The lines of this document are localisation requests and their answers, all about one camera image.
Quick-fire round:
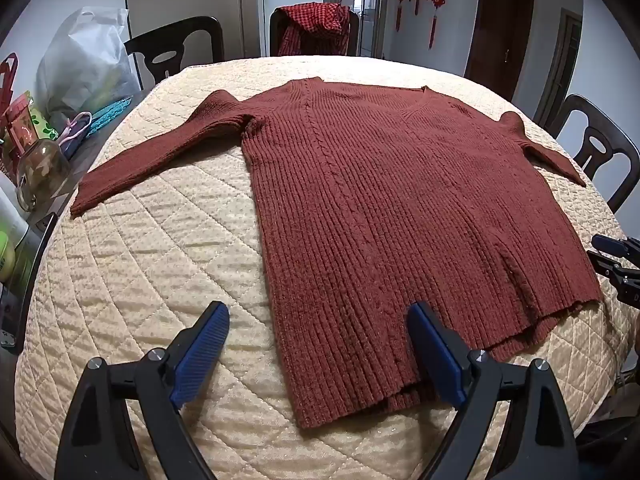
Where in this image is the rust-red knitted sweater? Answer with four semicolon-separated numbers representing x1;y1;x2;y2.
70;76;604;430

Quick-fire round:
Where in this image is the beige quilted blanket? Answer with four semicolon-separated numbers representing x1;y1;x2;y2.
14;55;640;480

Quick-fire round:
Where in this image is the glass-panel door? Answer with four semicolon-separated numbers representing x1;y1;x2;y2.
322;0;391;58

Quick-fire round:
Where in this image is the pink-trimmed pouch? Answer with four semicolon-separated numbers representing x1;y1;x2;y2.
59;111;94;155

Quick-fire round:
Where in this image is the grey-brown door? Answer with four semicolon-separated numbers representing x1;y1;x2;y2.
532;8;584;133

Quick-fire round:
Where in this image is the brown wooden door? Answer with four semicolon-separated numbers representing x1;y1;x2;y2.
464;0;535;102

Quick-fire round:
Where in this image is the teal knitted cloth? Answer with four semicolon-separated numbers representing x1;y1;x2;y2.
87;96;133;136

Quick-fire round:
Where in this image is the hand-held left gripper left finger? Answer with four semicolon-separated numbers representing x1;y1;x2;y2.
54;301;231;480

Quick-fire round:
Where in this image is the green container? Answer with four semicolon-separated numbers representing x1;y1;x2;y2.
0;230;17;282

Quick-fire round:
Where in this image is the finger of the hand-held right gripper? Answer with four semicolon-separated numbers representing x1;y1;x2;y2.
587;250;640;306
591;233;640;261

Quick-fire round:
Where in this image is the dark wooden chair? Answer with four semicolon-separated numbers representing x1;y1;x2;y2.
554;94;640;213
269;6;361;57
124;16;226;92

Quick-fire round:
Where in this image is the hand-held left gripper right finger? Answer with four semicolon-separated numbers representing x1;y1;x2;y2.
407;301;581;480

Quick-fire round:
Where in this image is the red checked cloth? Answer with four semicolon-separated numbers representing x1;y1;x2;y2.
277;3;353;56

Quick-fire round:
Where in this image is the glass jar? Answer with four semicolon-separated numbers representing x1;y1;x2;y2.
15;139;71;211

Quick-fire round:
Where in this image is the white plastic bag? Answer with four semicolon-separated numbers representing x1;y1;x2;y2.
36;6;138;121

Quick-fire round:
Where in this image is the red gift bag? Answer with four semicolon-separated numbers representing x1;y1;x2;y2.
0;52;57;161

